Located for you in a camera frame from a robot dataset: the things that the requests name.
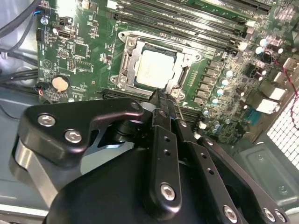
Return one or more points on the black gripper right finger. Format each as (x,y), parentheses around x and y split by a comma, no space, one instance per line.
(205,163)

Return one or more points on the metal CPU socket cover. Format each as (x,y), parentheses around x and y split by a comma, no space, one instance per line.
(132,52)

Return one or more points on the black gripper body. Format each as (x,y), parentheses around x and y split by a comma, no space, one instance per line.
(105,198)

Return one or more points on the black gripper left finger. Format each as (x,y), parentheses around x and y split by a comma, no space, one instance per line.
(58,130)

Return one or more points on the silver CPU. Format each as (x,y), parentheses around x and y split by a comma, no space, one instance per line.
(154,67)

